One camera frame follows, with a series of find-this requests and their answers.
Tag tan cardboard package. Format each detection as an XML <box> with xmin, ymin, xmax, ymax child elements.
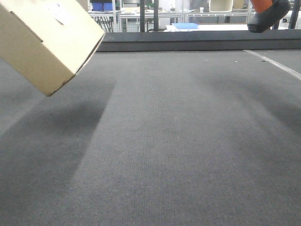
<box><xmin>0</xmin><ymin>0</ymin><xmax>105</xmax><ymax>97</ymax></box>

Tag orange black barcode scanner gun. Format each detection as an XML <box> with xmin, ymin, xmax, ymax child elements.
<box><xmin>247</xmin><ymin>0</ymin><xmax>291</xmax><ymax>33</ymax></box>

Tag light blue plastic tray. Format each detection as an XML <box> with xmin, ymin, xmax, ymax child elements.
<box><xmin>172</xmin><ymin>23</ymin><xmax>199</xmax><ymax>30</ymax></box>

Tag white metal shelving table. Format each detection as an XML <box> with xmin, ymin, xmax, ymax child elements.
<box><xmin>89</xmin><ymin>9</ymin><xmax>254</xmax><ymax>32</ymax></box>

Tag black upright steel posts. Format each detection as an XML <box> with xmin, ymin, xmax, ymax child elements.
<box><xmin>140</xmin><ymin>0</ymin><xmax>159</xmax><ymax>32</ymax></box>

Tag blue plastic bin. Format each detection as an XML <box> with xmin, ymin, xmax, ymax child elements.
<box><xmin>92</xmin><ymin>2</ymin><xmax>113</xmax><ymax>11</ymax></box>

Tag black raised conveyor rail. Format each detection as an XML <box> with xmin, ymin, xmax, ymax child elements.
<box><xmin>97</xmin><ymin>29</ymin><xmax>301</xmax><ymax>52</ymax></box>

